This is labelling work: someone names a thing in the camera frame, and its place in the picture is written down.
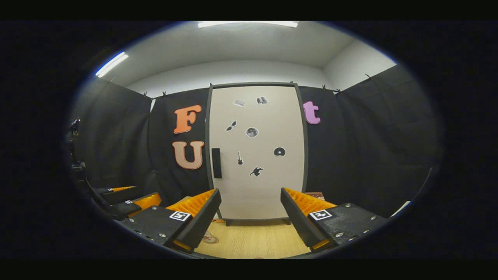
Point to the brown patterned book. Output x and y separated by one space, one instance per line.
316 195

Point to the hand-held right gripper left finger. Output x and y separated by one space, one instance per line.
206 217

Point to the grey cabinet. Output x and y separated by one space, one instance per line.
256 222

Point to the ceiling light strip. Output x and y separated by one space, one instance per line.
249 24
112 64

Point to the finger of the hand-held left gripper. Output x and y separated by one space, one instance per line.
124 206
104 190

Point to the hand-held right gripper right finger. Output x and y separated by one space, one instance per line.
297 217

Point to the black backdrop cloth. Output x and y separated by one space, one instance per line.
369 147

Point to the white cabinet door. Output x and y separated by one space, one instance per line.
268 186

